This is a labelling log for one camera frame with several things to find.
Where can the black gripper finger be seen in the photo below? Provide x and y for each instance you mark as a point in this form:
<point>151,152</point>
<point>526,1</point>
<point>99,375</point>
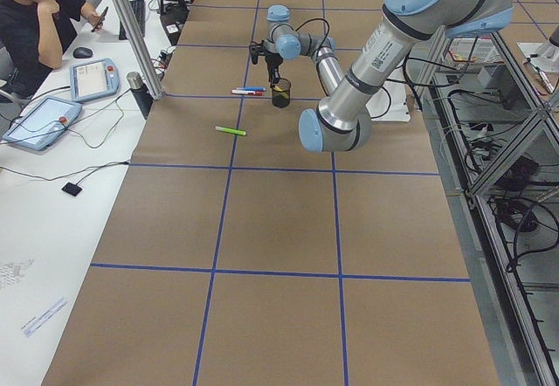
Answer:
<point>274,75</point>

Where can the yellow highlighter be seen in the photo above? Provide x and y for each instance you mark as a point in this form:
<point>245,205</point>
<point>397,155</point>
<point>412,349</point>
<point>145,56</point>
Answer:
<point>278,91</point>

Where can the blue highlighter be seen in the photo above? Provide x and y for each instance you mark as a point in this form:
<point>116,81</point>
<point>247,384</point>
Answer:
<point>251,88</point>

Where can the red white marker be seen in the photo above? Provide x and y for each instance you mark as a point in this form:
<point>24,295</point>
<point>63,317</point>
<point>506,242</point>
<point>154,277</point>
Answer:
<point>247,92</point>

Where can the green highlighter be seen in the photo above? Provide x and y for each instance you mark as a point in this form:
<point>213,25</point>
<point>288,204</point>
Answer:
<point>230,131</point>

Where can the black mesh pen cup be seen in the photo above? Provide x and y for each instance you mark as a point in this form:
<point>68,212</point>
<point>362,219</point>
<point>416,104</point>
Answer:
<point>280,102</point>

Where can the dark water bottle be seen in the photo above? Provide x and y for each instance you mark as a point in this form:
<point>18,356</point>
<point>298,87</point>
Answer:
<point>140,92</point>

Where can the upper teach pendant tablet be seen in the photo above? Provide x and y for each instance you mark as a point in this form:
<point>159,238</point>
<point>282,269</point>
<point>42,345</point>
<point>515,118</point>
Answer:
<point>94,80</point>

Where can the teach pendant tablet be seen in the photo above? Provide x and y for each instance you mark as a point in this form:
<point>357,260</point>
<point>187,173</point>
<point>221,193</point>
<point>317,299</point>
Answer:
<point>43,124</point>
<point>94,80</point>

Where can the grey computer mouse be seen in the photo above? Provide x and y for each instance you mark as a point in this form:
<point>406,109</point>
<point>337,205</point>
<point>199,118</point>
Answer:
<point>82,53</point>

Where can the person in black shirt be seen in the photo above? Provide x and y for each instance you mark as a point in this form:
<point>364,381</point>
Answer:
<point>36,34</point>

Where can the small black square puck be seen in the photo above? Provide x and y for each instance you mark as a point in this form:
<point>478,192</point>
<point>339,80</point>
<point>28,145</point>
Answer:
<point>72,189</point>

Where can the lower teach pendant tablet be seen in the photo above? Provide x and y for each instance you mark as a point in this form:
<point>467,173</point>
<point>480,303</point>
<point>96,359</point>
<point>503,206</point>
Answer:
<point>43,124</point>

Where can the white camera stand post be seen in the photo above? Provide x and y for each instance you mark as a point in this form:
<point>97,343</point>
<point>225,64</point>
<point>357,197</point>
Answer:
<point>389,104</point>

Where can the aluminium frame post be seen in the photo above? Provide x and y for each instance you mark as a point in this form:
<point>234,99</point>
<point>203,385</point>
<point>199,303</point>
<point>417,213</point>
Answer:
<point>127,17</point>

